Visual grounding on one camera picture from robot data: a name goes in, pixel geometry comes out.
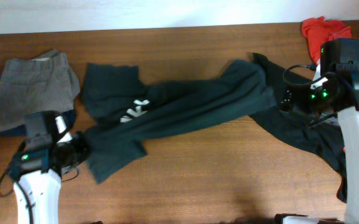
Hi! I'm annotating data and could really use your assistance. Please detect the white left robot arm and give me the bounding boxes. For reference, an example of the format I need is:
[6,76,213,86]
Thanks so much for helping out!
[7,131,90,223]

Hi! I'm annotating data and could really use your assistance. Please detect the grey folded trousers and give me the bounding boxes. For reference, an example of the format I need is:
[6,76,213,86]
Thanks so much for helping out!
[0,49,81,135]

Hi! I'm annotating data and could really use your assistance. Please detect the dark green t-shirt white letters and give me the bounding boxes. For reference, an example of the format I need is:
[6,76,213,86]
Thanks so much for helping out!
[82,60,276,183]

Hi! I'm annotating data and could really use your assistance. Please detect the black garment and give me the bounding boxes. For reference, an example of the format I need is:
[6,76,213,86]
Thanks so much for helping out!
[250,53,347,203]

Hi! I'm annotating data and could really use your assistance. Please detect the red t-shirt white letters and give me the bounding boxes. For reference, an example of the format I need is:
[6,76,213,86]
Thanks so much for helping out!
[301,16,359,64]

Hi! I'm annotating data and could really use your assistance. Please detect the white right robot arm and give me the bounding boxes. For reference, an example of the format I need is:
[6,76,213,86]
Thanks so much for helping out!
[289,72,359,223]

